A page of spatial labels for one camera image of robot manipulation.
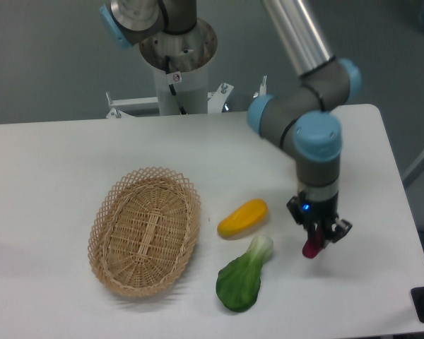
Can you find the woven wicker basket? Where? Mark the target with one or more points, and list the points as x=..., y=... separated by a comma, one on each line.
x=145, y=232

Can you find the white metal base frame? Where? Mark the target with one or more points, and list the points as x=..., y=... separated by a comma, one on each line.
x=224, y=99

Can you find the green bok choy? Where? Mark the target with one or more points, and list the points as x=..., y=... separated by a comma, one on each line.
x=238, y=283

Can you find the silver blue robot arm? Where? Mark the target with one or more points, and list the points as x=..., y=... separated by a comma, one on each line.
x=301, y=125

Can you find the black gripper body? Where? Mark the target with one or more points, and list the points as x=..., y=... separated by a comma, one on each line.
x=324, y=212

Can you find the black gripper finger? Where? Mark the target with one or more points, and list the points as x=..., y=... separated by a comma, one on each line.
x=333, y=230
x=303, y=214

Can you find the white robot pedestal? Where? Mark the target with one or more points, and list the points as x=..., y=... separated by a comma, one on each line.
x=180, y=68

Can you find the purple sweet potato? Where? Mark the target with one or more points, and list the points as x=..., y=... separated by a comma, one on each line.
x=314, y=243

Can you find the yellow mango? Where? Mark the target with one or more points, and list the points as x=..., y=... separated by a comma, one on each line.
x=243, y=218

